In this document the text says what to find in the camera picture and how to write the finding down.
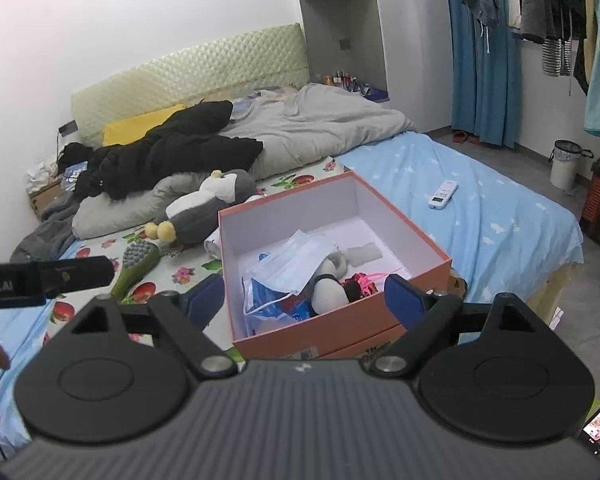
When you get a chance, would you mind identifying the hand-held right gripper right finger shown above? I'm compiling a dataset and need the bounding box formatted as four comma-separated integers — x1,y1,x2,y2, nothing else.
372,274,533,376

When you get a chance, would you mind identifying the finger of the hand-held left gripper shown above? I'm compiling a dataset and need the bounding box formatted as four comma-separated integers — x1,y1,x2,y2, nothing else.
34,255,117,300

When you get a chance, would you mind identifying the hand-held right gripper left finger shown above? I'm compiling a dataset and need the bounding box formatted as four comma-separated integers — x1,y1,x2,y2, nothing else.
69,274,238,378

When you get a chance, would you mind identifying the pink string ornament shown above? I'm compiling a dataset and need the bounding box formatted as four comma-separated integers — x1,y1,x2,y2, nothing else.
342,271,387,303

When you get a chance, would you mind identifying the panda plush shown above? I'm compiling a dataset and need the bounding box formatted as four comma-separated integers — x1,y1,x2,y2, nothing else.
307,252,361,317

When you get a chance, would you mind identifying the blue face mask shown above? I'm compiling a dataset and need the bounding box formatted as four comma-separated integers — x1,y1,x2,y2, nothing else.
250,230,338,297

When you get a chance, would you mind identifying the orange cardboard box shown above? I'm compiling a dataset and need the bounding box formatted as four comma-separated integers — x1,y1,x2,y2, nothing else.
217,170,453,361

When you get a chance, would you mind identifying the floral bed sheet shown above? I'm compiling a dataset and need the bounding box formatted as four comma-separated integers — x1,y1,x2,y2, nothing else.
40,152,341,361

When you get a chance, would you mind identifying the dark grey blanket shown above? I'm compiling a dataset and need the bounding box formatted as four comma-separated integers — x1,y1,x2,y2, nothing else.
10,195,81,263

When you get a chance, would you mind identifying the green massage brush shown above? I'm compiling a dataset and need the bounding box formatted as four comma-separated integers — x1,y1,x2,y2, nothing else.
109,239,161,298

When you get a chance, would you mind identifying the grey pillow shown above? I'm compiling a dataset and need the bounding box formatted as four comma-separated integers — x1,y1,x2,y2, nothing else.
72,170,216,238

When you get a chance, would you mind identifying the brown cardboard box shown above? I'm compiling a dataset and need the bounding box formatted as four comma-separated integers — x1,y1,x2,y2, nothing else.
27,180,66,218

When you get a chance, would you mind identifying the grey white penguin plush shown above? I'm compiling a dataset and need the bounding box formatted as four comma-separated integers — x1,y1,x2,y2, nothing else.
145,169,258,246

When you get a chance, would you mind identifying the crumpled white tissue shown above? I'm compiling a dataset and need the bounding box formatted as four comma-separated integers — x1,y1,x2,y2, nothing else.
26,160,61,191

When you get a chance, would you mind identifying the light blue bed sheet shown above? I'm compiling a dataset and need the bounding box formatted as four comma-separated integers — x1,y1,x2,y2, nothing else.
335,130,586,321

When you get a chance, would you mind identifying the white remote control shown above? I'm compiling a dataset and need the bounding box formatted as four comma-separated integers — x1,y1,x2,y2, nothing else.
427,180,459,209

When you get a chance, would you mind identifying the black jacket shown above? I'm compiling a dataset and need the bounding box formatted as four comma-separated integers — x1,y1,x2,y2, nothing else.
74,101,265,200

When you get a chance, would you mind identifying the yellow pillow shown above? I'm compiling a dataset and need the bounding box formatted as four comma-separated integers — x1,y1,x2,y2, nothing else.
102,104,187,147

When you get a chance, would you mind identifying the grey duvet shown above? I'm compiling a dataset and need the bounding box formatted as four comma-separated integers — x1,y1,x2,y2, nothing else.
220,84,416,181

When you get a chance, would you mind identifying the white trash bin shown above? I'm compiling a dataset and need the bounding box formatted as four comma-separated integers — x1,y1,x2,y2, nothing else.
550,140,595,191

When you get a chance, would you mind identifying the row of small bottles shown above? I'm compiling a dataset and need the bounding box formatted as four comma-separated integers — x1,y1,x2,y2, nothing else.
322,71,366,92

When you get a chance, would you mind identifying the cream padded headboard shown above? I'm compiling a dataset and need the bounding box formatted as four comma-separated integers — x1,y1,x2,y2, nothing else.
71,22,311,143

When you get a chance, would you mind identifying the blue curtain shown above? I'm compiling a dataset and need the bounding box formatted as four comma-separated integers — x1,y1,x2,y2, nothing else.
442,0,523,148

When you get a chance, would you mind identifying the white wardrobe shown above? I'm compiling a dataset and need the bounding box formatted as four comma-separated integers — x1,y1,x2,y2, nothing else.
292,0,453,133

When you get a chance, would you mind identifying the hanging striped garment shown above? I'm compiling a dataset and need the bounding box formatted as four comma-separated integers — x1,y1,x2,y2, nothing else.
540,37,573,77

